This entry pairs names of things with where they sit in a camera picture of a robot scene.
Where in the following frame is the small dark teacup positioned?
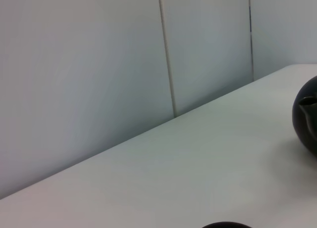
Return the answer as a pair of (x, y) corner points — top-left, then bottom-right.
(202, 221), (253, 228)

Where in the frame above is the black round teapot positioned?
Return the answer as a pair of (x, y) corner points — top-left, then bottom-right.
(292, 76), (317, 160)

